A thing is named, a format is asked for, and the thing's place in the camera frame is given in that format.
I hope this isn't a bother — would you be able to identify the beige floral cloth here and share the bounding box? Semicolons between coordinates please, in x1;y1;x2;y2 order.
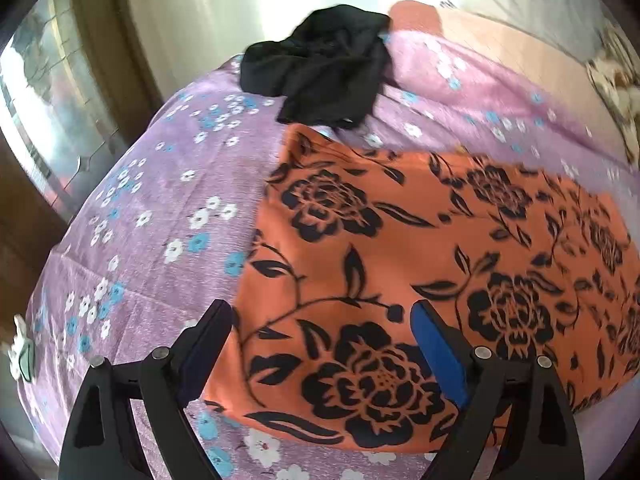
586;20;640;168

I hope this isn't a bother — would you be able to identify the purple floral bedsheet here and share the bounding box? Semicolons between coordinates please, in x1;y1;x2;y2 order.
18;32;639;479

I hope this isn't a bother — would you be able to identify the pink quilted mattress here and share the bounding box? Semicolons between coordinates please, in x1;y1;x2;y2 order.
390;0;627;162

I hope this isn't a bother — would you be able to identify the black crumpled garment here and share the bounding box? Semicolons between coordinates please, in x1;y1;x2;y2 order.
240;4;390;129

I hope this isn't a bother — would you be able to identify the stained glass window panel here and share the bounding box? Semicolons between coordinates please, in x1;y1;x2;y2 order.
1;0;127;222

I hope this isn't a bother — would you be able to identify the orange black floral garment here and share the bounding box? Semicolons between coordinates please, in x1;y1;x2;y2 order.
203;126;639;453

